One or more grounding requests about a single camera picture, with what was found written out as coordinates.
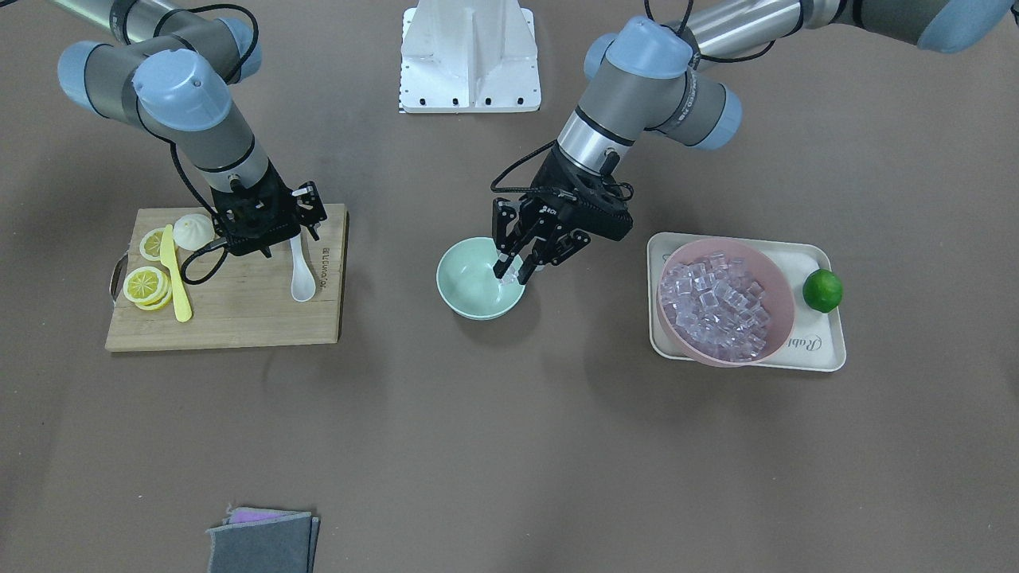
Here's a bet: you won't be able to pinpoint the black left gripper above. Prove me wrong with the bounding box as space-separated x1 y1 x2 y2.
491 146 591 284

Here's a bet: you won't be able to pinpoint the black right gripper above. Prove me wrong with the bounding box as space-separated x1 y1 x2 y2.
211 163 328 257

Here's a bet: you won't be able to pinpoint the clear ice cube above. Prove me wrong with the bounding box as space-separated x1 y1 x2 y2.
499 256 523 284

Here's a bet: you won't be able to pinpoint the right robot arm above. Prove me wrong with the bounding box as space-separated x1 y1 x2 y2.
58 1 326 256

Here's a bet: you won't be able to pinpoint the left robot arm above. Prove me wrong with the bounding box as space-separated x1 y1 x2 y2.
491 1 1017 284

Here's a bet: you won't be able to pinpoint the mint green bowl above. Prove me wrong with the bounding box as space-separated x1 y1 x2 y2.
435 238 525 322

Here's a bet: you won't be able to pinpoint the white ceramic spoon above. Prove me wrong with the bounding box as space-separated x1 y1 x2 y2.
290 232 317 303

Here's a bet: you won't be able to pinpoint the pile of ice cubes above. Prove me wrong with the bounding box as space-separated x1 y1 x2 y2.
658 251 771 362

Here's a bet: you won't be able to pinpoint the pink bowl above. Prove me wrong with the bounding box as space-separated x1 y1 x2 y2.
649 238 797 368

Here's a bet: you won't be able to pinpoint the yellow plastic knife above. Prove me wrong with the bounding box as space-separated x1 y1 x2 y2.
159 224 193 323

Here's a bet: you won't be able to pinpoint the wooden cutting board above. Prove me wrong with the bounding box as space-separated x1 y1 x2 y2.
105 204 348 353

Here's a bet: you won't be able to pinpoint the lemon slice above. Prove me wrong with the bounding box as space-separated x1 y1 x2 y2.
139 228 165 263

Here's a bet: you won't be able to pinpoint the stacked lemon slices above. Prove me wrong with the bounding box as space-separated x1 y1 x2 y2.
123 266 174 311

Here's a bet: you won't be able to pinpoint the cream serving tray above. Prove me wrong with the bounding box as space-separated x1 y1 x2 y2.
646 232 845 372

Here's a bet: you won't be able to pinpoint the green lime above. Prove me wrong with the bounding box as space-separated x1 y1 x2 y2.
802 268 844 314

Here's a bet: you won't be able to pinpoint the grey folded cloth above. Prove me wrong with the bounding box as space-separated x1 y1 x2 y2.
207 507 320 572

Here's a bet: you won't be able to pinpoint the metal board handle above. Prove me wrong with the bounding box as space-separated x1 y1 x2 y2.
108 251 130 303

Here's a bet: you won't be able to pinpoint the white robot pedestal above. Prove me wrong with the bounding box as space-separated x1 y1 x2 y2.
398 1 542 114

